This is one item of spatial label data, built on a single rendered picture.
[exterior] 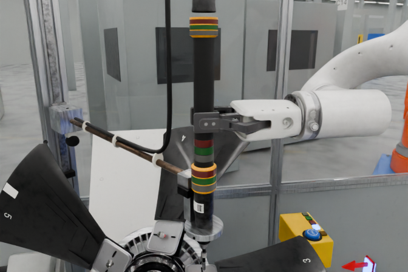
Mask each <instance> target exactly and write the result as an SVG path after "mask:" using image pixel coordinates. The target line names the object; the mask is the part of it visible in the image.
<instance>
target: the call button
mask: <svg viewBox="0 0 408 272"><path fill-rule="evenodd" d="M305 236H306V237H308V238H309V239H319V232H318V231H316V230H315V229H306V230H305Z"/></svg>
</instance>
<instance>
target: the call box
mask: <svg viewBox="0 0 408 272"><path fill-rule="evenodd" d="M307 213H308V212H307ZM308 214H309V213H308ZM309 216H310V217H311V218H312V216H311V215H310V214H309ZM312 219H313V220H314V221H315V219H314V218H312ZM315 222H316V221H315ZM316 224H317V225H318V226H319V227H320V225H319V224H318V223H317V222H316ZM307 229H314V228H313V227H312V225H310V223H309V222H308V221H307V220H306V218H305V217H304V216H303V215H302V213H301V212H299V213H291V214H281V215H280V222H279V239H280V241H281V242H283V241H286V240H288V239H291V238H294V237H296V236H299V235H300V236H302V237H304V238H306V239H307V240H308V241H309V243H310V244H311V245H312V247H313V248H314V250H315V251H316V252H317V254H318V256H319V257H320V259H321V260H322V263H323V264H324V266H325V267H326V268H329V267H331V262H332V252H333V240H332V239H331V238H330V237H329V235H327V236H321V235H320V234H319V239H309V238H308V237H306V236H305V230H307ZM316 231H318V232H319V231H324V230H323V229H322V228H321V227H320V229H316Z"/></svg>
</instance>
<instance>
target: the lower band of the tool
mask: <svg viewBox="0 0 408 272"><path fill-rule="evenodd" d="M191 167H192V169H194V170H196V171H202V172H206V171H212V170H214V169H216V164H215V163H214V166H212V167H210V168H198V167H196V166H194V164H192V165H191ZM192 176H193V175H192ZM193 177H194V176H193ZM213 177H214V176H213ZM195 178H198V177H195ZM210 178H212V177H210ZM198 179H209V178H198ZM194 184H195V183H194ZM213 184H214V183H213ZM213 184H211V185H213ZM195 185H197V184H195ZM199 186H209V185H199ZM192 190H193V189H192ZM215 190H216V189H215ZM215 190H213V191H215ZM193 191H194V192H196V193H199V194H209V193H212V192H213V191H210V192H197V191H195V190H193Z"/></svg>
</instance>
